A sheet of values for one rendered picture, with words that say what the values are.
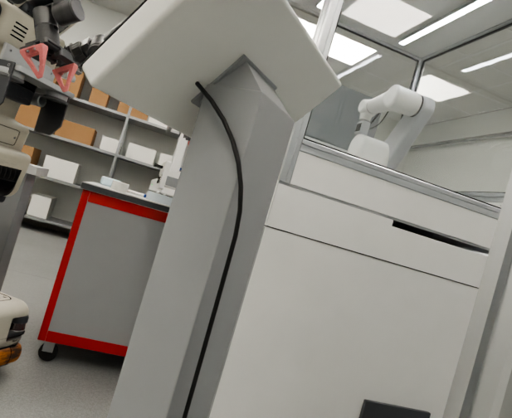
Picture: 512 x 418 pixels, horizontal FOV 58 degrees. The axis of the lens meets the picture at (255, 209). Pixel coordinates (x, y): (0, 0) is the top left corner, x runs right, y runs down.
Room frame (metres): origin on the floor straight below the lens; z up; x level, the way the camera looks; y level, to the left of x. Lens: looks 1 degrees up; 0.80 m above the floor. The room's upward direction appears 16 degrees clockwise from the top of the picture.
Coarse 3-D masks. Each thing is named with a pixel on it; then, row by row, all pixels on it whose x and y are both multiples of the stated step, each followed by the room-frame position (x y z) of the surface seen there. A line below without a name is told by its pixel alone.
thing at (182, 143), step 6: (180, 138) 2.65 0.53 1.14; (180, 144) 2.65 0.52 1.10; (186, 144) 2.66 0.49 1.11; (180, 150) 2.65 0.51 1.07; (174, 156) 2.65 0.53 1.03; (180, 156) 2.65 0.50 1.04; (174, 162) 2.65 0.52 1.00; (180, 162) 2.66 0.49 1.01; (174, 168) 2.65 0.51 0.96; (156, 180) 3.44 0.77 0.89; (150, 186) 4.18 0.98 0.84; (156, 192) 4.26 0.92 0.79; (162, 192) 2.64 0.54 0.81; (168, 192) 2.65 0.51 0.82
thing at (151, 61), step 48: (144, 0) 0.68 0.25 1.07; (192, 0) 0.66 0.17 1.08; (240, 0) 0.70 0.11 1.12; (96, 48) 0.71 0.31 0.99; (144, 48) 0.69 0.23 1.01; (192, 48) 0.74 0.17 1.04; (240, 48) 0.79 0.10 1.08; (288, 48) 0.86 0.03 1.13; (144, 96) 0.78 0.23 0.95; (192, 96) 0.84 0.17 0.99; (288, 96) 1.00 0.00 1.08
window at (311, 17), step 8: (288, 0) 2.09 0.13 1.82; (296, 0) 1.93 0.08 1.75; (304, 0) 1.80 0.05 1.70; (312, 0) 1.68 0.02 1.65; (320, 0) 1.58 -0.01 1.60; (296, 8) 1.88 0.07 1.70; (304, 8) 1.76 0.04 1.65; (312, 8) 1.65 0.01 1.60; (320, 8) 1.55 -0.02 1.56; (304, 16) 1.73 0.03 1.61; (312, 16) 1.62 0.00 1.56; (304, 24) 1.70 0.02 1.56; (312, 24) 1.59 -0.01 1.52; (312, 32) 1.56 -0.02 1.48
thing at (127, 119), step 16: (96, 112) 5.62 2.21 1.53; (112, 112) 5.23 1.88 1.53; (128, 112) 5.27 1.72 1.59; (32, 128) 5.04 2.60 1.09; (144, 128) 5.77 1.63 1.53; (160, 128) 5.37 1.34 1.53; (80, 144) 5.17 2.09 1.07; (128, 160) 5.36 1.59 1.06; (112, 176) 5.72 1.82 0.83; (64, 224) 5.25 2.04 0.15
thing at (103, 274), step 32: (96, 192) 1.89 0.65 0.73; (128, 192) 2.23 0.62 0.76; (96, 224) 1.91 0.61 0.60; (128, 224) 1.94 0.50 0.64; (160, 224) 1.98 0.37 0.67; (64, 256) 1.89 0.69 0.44; (96, 256) 1.92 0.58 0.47; (128, 256) 1.95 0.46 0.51; (64, 288) 1.90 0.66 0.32; (96, 288) 1.93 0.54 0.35; (128, 288) 1.96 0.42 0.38; (64, 320) 1.91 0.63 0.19; (96, 320) 1.94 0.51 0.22; (128, 320) 1.97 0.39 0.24
